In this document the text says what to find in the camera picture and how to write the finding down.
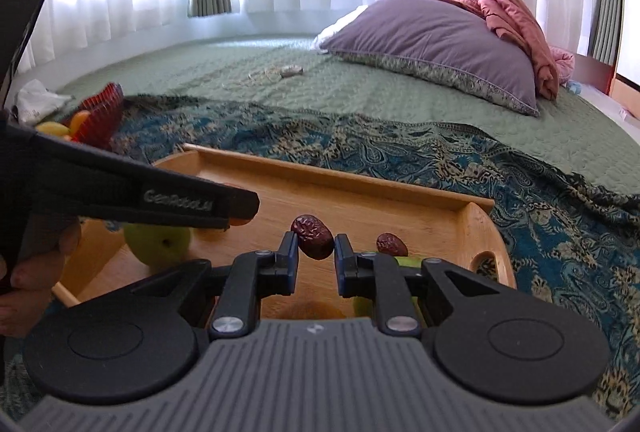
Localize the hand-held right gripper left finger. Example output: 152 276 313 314
106 231 301 341

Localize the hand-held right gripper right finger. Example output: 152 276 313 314
334 233 522 338

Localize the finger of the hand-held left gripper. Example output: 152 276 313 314
220 184 261 226

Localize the red dried date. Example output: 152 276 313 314
291 214 335 260
375 232 409 258

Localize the large green apple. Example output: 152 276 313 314
351 255 432 329

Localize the wooden serving tray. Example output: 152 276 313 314
50 143 517 320

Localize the person's left hand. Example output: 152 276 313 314
0 218 84 339

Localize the orange fruit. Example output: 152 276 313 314
68 110 92 136

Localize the red ribbed glass bowl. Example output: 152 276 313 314
64 82 125 151

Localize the yellow lemon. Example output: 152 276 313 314
35 121 71 139

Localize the white plastic bag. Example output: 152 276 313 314
12 79 74 124

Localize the green quilted bedspread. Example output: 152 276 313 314
54 36 640 195

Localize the white pillow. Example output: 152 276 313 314
313 4 372 51

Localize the blue paisley blanket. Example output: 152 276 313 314
0 93 640 419

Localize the purple pillow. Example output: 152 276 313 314
320 0 541 117

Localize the pink quilt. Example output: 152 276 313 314
394 0 576 101

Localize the brown bed frame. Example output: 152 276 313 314
570 52 640 134

